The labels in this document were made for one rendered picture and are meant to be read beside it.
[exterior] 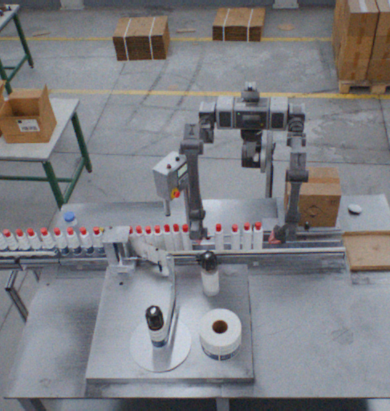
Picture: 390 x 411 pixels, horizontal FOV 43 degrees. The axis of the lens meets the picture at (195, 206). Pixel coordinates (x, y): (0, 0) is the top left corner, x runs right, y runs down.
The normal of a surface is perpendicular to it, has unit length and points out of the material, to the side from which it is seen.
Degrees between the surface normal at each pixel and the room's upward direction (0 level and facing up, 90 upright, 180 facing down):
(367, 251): 0
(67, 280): 0
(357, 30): 91
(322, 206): 90
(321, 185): 0
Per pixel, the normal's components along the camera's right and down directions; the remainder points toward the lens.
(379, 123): -0.07, -0.70
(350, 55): -0.14, 0.72
